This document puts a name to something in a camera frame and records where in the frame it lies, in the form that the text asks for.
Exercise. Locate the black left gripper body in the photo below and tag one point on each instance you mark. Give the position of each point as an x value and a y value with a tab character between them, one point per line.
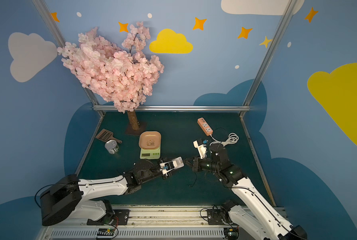
161	171

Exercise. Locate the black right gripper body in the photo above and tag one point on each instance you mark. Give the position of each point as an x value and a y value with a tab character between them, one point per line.
195	163

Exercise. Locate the orange power strip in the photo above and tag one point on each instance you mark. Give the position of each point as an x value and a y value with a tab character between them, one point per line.
205	127

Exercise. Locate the white usb charger adapter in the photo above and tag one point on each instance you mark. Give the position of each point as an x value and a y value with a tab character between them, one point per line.
166	169

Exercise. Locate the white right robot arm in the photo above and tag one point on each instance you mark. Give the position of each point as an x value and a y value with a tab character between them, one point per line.
264	222

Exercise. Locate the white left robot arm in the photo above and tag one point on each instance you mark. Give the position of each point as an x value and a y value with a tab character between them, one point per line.
75	198

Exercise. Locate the green electronic scale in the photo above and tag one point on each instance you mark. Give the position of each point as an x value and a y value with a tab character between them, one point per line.
150	154

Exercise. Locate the pink panda dish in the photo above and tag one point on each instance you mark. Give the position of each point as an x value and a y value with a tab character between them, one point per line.
149	140

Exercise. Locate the silver tin can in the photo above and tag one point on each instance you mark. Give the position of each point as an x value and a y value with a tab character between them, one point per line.
112	147

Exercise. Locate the brown litter scoop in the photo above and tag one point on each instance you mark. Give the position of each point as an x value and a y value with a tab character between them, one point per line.
106	135

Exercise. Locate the pink cherry blossom tree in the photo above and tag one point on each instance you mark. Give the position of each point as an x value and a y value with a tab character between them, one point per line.
121	75

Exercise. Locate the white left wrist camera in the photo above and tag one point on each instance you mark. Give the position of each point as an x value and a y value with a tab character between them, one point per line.
176	163

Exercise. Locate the slotted aluminium base rail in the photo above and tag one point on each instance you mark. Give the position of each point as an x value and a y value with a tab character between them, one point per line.
149	223

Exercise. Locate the aluminium frame rail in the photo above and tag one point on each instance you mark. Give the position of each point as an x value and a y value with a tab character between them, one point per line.
193	108

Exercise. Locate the aluminium frame post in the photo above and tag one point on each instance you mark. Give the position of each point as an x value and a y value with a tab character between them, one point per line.
277	37

